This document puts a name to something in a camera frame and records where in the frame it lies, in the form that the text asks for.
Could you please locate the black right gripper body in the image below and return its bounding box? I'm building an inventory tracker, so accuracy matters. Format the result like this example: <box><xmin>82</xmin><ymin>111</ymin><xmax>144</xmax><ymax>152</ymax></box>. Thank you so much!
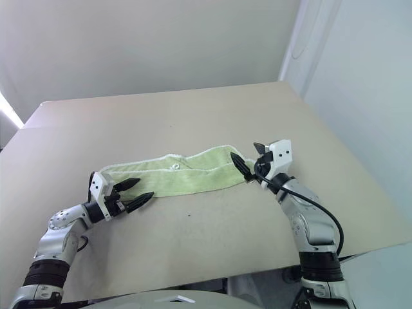
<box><xmin>250</xmin><ymin>151</ymin><xmax>274</xmax><ymax>185</ymax></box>

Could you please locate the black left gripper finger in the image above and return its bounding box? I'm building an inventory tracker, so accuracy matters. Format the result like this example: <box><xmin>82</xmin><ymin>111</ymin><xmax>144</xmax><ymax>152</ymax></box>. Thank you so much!
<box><xmin>115</xmin><ymin>178</ymin><xmax>142</xmax><ymax>196</ymax></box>
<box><xmin>124</xmin><ymin>191</ymin><xmax>155</xmax><ymax>214</ymax></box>

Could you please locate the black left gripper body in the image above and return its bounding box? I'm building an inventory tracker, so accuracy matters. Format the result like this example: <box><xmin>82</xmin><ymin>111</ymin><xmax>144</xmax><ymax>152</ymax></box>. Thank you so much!
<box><xmin>104</xmin><ymin>187</ymin><xmax>129</xmax><ymax>220</ymax></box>

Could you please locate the green terry towel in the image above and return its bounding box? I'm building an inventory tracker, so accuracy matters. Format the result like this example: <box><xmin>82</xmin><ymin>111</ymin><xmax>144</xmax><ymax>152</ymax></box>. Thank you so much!
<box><xmin>96</xmin><ymin>144</ymin><xmax>258</xmax><ymax>198</ymax></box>

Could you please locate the grey robot torso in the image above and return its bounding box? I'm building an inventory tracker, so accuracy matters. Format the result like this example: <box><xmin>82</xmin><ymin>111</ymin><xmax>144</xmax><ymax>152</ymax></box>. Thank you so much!
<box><xmin>62</xmin><ymin>288</ymin><xmax>234</xmax><ymax>309</ymax></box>

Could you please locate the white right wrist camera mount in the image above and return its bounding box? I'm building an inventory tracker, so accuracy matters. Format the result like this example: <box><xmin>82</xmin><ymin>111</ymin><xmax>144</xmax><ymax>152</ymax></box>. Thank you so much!
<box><xmin>265</xmin><ymin>139</ymin><xmax>293</xmax><ymax>180</ymax></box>

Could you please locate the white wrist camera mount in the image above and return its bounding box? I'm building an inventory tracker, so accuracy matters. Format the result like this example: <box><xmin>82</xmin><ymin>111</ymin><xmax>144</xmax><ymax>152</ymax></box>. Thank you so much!
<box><xmin>87</xmin><ymin>171</ymin><xmax>116</xmax><ymax>221</ymax></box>
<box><xmin>265</xmin><ymin>139</ymin><xmax>293</xmax><ymax>180</ymax></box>

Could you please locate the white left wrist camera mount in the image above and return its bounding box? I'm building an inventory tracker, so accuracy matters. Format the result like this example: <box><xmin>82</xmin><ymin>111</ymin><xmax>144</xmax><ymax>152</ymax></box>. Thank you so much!
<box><xmin>87</xmin><ymin>171</ymin><xmax>116</xmax><ymax>221</ymax></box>

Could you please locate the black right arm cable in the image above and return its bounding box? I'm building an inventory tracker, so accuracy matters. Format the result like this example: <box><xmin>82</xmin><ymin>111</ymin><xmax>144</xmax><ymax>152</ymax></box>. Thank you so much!
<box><xmin>254</xmin><ymin>160</ymin><xmax>344</xmax><ymax>261</ymax></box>

